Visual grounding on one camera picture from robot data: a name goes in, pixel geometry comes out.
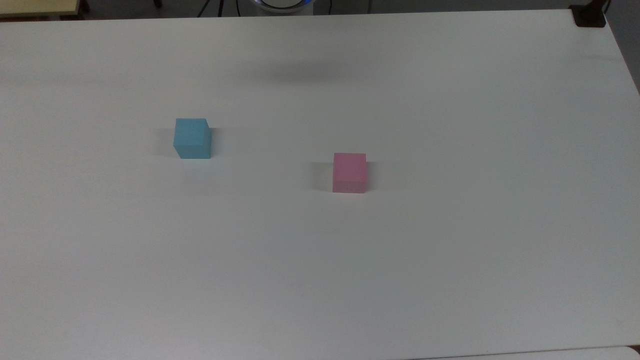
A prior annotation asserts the pink cube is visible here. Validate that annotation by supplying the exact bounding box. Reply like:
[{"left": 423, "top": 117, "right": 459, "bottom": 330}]
[{"left": 332, "top": 152, "right": 368, "bottom": 194}]

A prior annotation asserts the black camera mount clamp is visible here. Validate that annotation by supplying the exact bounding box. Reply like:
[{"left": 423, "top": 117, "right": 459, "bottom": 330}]
[{"left": 569, "top": 0, "right": 612, "bottom": 28}]

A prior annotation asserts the blue cube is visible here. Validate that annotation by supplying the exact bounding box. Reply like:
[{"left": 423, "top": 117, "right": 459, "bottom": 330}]
[{"left": 173, "top": 118, "right": 212, "bottom": 160}]

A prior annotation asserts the yellow wooden table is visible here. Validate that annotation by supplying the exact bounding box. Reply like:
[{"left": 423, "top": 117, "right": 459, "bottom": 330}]
[{"left": 0, "top": 0, "right": 82, "bottom": 20}]

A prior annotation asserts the black floor cable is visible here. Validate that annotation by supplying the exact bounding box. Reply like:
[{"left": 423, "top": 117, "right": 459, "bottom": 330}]
[{"left": 196, "top": 0, "right": 227, "bottom": 19}]

